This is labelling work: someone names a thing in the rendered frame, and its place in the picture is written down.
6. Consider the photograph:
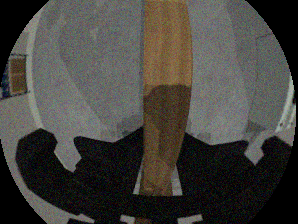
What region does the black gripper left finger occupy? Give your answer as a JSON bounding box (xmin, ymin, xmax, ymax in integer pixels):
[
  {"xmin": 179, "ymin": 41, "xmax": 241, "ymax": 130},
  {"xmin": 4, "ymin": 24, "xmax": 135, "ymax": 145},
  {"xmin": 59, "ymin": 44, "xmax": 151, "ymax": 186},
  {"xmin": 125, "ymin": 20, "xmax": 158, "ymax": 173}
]
[{"xmin": 73, "ymin": 127, "xmax": 144, "ymax": 193}]

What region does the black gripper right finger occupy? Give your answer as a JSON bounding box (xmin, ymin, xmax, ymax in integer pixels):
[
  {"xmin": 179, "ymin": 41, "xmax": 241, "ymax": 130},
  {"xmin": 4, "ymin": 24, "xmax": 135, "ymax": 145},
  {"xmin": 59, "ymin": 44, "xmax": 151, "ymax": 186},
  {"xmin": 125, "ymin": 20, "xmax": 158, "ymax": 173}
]
[{"xmin": 176, "ymin": 132, "xmax": 249, "ymax": 194}]

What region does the wooden post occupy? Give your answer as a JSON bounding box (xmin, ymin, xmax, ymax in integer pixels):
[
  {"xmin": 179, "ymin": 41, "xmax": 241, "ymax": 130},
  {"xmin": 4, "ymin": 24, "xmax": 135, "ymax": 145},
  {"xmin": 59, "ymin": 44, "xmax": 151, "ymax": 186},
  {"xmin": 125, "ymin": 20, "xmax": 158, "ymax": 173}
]
[{"xmin": 134, "ymin": 164, "xmax": 174, "ymax": 224}]

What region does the wooden side rail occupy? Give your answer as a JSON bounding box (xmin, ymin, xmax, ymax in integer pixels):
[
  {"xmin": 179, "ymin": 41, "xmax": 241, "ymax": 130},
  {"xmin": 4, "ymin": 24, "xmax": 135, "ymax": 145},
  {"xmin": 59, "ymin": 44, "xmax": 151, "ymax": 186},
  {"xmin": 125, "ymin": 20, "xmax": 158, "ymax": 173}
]
[{"xmin": 144, "ymin": 0, "xmax": 193, "ymax": 196}]

